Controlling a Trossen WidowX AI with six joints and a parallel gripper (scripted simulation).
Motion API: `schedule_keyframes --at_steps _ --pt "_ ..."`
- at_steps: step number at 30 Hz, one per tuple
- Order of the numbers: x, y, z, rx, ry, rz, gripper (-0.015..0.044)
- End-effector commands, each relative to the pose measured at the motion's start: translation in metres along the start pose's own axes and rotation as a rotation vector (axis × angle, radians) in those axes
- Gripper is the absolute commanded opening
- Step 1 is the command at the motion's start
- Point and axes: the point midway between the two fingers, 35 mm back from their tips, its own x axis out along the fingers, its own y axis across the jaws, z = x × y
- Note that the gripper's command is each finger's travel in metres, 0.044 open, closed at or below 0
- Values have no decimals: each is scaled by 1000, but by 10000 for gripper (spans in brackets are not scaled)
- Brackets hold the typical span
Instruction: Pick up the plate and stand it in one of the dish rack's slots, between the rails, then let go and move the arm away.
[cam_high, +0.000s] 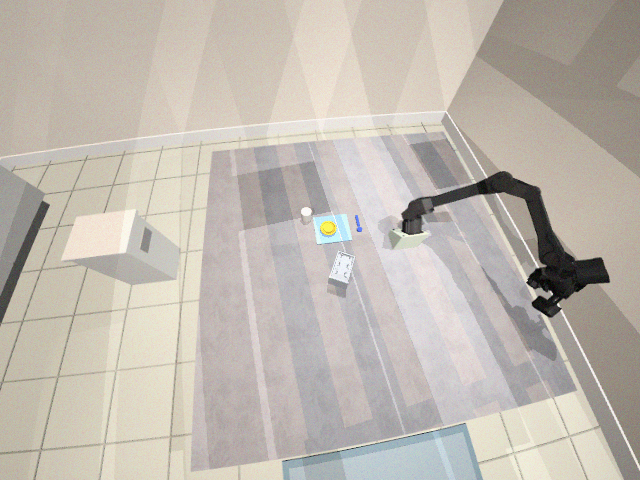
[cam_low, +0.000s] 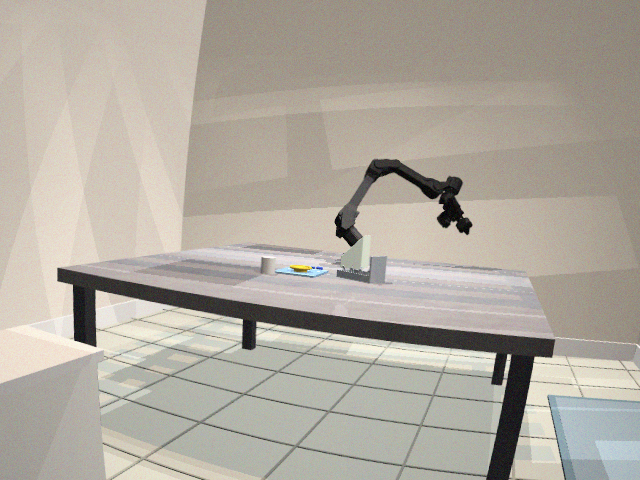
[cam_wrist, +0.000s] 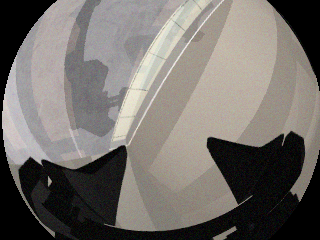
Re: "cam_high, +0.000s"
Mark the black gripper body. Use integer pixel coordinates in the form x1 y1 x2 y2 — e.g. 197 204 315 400
532 277 578 318

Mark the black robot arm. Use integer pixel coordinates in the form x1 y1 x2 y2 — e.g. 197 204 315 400
401 171 610 293

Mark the light blue square mat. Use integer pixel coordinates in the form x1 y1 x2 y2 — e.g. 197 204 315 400
313 214 352 245

